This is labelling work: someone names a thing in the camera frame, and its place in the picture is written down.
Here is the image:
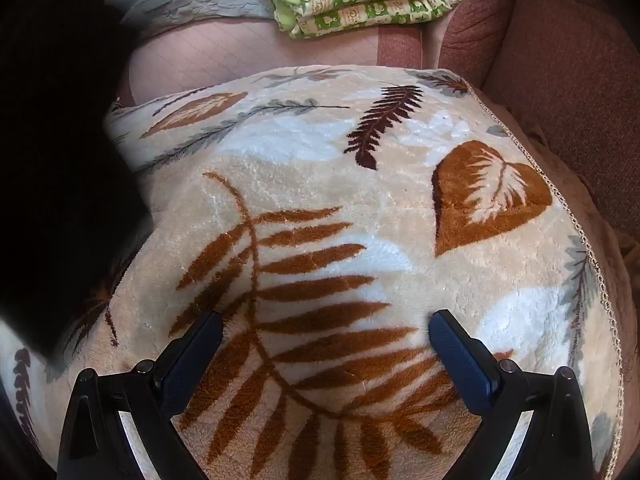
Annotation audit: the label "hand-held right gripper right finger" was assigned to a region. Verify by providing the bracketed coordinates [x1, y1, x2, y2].
[428, 309, 596, 480]

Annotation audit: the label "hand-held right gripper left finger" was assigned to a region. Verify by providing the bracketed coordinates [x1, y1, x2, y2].
[57, 310, 224, 480]

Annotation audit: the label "black pants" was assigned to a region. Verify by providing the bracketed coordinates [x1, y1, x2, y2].
[0, 0, 153, 361]

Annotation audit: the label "leaf print fleece blanket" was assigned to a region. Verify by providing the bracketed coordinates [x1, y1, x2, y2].
[0, 65, 626, 480]

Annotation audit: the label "reddish brown sofa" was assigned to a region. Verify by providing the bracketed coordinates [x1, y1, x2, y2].
[117, 0, 640, 480]

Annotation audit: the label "green patterned cloth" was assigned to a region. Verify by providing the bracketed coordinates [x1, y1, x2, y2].
[247, 0, 488, 41]

